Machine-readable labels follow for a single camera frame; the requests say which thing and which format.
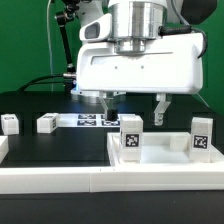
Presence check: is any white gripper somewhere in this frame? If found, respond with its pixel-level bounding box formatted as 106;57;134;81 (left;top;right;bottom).
77;33;203;126

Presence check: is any white square tabletop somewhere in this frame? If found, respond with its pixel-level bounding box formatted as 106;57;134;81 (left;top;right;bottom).
107;132;224;166

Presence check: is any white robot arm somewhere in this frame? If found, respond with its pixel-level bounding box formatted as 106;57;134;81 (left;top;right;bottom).
63;0;218;126

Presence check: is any white sheet with fiducial tags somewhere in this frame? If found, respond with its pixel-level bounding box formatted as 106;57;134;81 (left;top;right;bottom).
56;113;143;129

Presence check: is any white U-shaped obstacle fence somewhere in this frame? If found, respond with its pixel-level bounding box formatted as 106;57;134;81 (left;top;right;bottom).
0;134;224;195

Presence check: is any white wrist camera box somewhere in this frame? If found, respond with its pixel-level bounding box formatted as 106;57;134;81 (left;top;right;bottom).
79;13;112;42

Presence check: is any black cable bundle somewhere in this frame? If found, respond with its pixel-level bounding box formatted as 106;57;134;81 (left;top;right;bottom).
17;73;75;93

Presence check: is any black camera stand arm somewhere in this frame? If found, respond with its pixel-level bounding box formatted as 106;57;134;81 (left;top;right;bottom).
55;0;80;93

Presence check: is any thin white hanging cable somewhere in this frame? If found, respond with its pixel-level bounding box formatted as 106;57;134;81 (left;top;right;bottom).
45;0;55;93

